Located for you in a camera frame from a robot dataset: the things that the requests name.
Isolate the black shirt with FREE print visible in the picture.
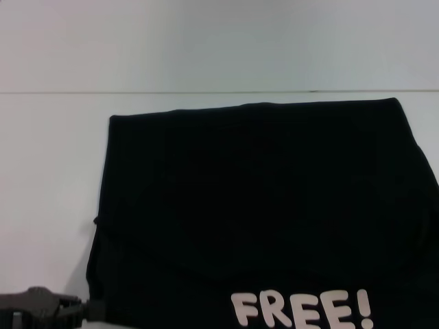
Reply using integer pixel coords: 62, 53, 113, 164
87, 97, 439, 329

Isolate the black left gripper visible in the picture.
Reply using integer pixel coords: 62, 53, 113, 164
0, 287, 104, 329

